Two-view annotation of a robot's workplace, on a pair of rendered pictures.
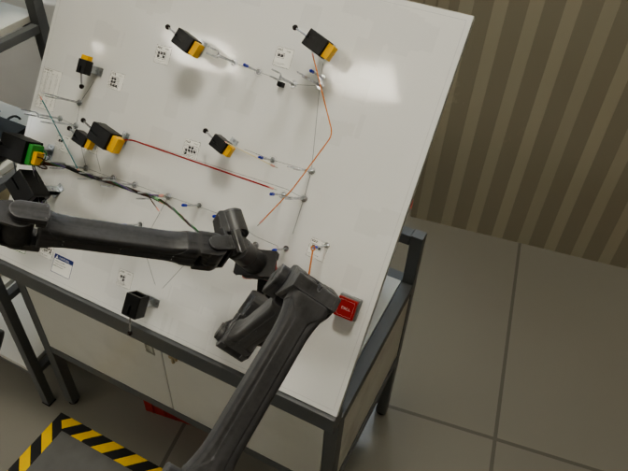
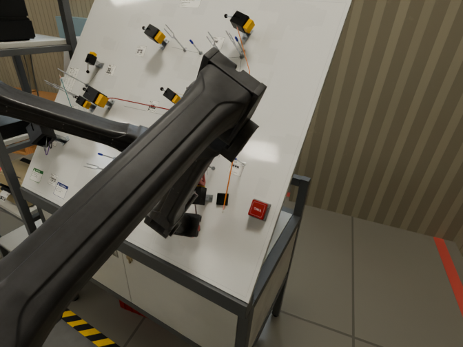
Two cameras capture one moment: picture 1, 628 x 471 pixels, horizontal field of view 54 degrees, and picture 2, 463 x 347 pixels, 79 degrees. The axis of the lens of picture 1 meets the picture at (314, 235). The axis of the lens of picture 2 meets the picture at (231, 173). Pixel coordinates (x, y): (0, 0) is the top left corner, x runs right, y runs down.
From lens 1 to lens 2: 68 cm
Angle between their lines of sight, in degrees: 13
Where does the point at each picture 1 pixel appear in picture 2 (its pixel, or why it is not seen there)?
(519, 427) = (368, 329)
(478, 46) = (328, 99)
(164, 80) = (140, 66)
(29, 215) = not seen: outside the picture
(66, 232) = (10, 98)
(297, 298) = (208, 71)
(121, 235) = (65, 112)
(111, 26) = (111, 39)
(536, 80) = (362, 118)
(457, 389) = (324, 301)
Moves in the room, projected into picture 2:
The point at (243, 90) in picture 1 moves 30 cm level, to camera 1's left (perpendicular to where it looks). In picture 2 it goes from (189, 65) to (114, 60)
